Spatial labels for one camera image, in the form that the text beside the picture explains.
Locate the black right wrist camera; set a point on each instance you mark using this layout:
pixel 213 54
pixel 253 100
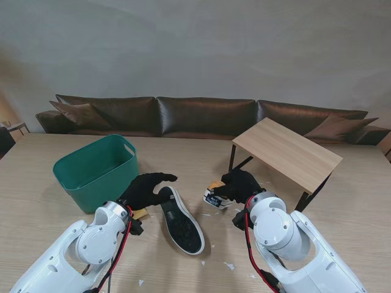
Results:
pixel 239 221

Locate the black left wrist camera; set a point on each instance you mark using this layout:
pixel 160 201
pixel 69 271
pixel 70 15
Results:
pixel 136 227

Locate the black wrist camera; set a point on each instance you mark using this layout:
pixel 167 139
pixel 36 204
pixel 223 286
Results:
pixel 136 227
pixel 239 221

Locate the yellow canvas sneaker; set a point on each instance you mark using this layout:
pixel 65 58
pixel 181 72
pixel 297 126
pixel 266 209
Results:
pixel 214 200
pixel 183 229

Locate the wooden side table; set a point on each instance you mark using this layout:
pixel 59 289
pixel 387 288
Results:
pixel 16 126

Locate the brown leather cushion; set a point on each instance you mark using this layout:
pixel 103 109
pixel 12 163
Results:
pixel 79 114
pixel 339 128

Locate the green plastic basket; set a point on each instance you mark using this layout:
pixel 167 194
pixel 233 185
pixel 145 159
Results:
pixel 91 171

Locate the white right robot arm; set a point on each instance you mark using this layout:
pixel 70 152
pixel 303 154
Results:
pixel 290 238

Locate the dark chair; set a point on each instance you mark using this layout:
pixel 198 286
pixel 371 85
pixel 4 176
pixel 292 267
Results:
pixel 5 140

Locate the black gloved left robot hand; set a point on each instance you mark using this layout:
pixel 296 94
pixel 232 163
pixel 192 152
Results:
pixel 143 192

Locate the dark brown leather sofa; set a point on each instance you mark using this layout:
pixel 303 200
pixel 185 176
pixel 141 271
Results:
pixel 204 116

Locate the small wooden shelf black legs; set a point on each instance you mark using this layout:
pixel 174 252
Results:
pixel 287 149

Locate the wooden shoe brush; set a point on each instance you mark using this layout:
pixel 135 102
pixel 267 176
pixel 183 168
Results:
pixel 142 213

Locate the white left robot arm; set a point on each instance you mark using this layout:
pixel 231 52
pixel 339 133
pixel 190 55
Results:
pixel 61 262

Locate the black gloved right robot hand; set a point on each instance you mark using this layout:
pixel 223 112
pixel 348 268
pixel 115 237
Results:
pixel 242 186

